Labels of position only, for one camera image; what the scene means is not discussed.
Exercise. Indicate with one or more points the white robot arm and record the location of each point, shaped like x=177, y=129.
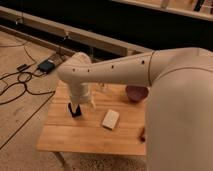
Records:
x=179, y=110

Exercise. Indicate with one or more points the small clear glass cup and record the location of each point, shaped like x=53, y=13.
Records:
x=103, y=87

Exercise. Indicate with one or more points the wooden table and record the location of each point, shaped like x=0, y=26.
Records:
x=85, y=134

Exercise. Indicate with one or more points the black power adapter box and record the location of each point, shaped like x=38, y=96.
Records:
x=46, y=66

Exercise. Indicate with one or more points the brown oblong object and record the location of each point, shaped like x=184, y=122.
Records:
x=142, y=135

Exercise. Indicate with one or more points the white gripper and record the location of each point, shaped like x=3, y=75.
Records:
x=79, y=94

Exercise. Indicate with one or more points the dark red ceramic bowl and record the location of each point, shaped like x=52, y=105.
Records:
x=136, y=94

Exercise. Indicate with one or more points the small black connector box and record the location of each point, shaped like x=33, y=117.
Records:
x=22, y=67

